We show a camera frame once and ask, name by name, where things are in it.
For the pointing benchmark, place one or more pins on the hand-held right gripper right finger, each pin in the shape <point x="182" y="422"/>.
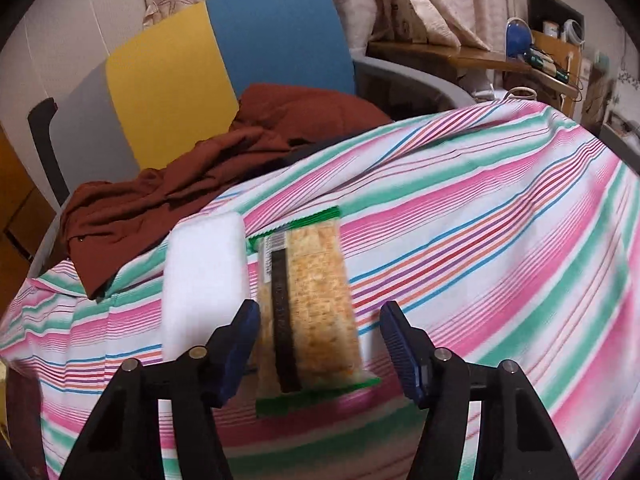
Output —
<point x="400" y="355"/>

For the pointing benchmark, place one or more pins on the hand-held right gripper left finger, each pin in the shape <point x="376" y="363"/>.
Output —
<point x="240" y="355"/>

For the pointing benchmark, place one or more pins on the white sponge block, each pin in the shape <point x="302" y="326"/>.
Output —
<point x="200" y="280"/>

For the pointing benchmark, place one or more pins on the cracker packet with green ends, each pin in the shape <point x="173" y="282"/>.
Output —
<point x="315" y="300"/>

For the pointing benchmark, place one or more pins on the striped tablecloth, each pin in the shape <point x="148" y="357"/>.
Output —
<point x="475" y="210"/>

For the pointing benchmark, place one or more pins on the dark red cloth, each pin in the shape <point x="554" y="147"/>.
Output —
<point x="200" y="175"/>

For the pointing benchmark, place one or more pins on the wooden wardrobe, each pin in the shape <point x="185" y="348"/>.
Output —
<point x="15" y="200"/>

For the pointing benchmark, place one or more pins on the grey yellow blue chair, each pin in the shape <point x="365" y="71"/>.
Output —
<point x="165" y="85"/>

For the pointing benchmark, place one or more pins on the wooden desk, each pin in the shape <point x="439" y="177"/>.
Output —
<point x="425" y="52"/>

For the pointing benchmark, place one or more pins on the brown wooden board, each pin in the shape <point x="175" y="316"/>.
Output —
<point x="550" y="55"/>

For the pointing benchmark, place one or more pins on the blue plastic object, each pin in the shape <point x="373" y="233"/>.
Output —
<point x="517" y="37"/>

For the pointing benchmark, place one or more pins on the patterned beige curtain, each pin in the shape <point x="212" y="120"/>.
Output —
<point x="440" y="0"/>

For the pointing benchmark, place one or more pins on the dark shelf box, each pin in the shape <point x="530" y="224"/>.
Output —
<point x="550" y="10"/>

